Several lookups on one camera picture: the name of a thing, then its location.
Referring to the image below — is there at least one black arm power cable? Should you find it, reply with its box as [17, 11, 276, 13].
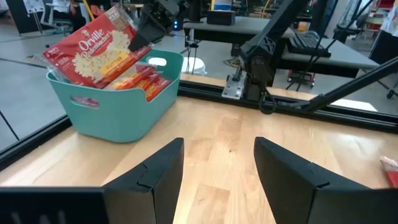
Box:
[257, 88, 278, 115]

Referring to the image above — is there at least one person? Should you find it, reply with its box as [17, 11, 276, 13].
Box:
[51, 0, 87, 32]

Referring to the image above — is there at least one black keyboard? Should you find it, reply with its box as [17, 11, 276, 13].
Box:
[286, 32, 333, 58]

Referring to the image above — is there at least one yellow extension cable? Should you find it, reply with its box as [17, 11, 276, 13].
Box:
[81, 0, 96, 22]

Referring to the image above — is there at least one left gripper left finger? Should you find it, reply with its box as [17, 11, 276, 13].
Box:
[103, 138, 185, 224]

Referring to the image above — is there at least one grey office chair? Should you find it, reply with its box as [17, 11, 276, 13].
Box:
[39, 2, 75, 35]

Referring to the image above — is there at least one red Orville popcorn bag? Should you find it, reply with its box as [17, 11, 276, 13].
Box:
[134, 72, 165, 91]
[25, 5, 153, 90]
[104, 63, 157, 91]
[379, 154, 398, 189]
[144, 77, 173, 103]

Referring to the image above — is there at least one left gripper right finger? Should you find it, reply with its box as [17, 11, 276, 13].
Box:
[254, 136, 370, 224]

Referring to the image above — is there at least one black panel stand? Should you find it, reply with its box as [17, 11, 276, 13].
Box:
[5, 0, 45, 34]

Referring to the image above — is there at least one black desktop device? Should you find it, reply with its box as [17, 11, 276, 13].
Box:
[206, 9, 237, 26]

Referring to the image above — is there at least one grey desk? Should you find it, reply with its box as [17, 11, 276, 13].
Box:
[280, 36, 381, 79]
[182, 15, 296, 44]

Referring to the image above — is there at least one silver base mounting plate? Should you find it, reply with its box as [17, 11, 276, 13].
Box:
[221, 73, 247, 100]

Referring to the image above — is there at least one black cabinet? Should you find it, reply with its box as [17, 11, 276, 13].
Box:
[368, 29, 398, 67]

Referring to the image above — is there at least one black chair base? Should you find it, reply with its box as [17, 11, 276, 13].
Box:
[376, 79, 398, 100]

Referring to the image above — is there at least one black office chair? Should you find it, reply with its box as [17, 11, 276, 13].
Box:
[332, 12, 371, 45]

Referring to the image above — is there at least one blue storage box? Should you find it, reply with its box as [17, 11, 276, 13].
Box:
[213, 0, 233, 12]

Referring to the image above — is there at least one teal plastic basket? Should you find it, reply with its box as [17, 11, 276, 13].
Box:
[45, 49, 185, 144]

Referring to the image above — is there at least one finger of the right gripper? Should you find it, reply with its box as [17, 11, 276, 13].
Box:
[128, 21, 165, 52]

